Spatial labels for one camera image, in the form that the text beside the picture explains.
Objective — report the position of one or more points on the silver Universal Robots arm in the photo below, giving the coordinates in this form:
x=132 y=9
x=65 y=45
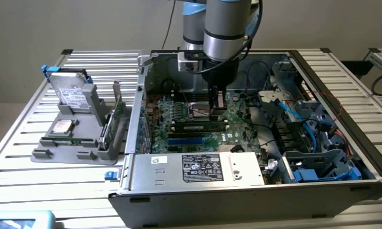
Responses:
x=225 y=23

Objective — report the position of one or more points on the teal box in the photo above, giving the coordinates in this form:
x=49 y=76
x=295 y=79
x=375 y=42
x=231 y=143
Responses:
x=19 y=218

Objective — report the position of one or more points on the silver power supply unit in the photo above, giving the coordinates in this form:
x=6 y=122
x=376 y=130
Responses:
x=172 y=176

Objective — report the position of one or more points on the green motherboard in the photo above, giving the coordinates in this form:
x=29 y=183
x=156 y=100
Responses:
x=243 y=140

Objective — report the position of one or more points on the metal CPU socket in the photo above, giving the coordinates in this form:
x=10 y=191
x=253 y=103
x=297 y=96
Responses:
x=197 y=109

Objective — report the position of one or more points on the blue disk bay tray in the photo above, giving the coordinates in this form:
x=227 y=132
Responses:
x=305 y=175

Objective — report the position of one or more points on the grey metal drive cage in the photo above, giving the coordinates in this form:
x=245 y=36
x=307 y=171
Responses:
x=293 y=124

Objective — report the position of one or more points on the black open PC case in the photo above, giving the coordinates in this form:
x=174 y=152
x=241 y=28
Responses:
x=243 y=205

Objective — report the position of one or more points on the silver chipset heatsink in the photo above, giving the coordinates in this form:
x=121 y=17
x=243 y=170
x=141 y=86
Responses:
x=229 y=149

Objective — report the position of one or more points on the silver hard disk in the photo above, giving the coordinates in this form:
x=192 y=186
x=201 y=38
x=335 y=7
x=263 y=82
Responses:
x=70 y=86

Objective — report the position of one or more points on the blue case latch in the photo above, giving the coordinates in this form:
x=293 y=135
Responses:
x=112 y=176

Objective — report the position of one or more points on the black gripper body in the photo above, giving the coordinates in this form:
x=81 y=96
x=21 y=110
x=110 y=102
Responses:
x=221 y=74

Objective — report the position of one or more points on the graphics card with metal bracket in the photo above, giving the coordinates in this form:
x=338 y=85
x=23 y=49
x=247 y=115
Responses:
x=114 y=114

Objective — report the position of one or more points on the flat hard drive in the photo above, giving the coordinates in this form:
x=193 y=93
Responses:
x=64 y=126

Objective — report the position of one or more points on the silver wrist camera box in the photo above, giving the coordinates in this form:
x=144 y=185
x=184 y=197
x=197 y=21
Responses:
x=188 y=62

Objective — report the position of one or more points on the grey parts rack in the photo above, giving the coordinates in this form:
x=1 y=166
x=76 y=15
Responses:
x=84 y=128

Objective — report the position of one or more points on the green RAM stick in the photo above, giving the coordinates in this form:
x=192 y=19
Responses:
x=68 y=140

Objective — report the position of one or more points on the blue expansion slot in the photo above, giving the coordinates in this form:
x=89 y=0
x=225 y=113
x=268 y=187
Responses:
x=188 y=141

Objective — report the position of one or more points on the installed RAM stick with label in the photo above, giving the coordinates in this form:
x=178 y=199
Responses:
x=197 y=128

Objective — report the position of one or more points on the blue hard disk bracket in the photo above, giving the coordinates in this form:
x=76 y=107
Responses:
x=54 y=69

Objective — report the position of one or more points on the black expansion slot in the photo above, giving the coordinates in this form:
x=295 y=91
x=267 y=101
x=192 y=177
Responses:
x=188 y=135

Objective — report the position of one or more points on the black RAM slot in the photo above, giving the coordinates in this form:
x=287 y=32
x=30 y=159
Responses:
x=195 y=122

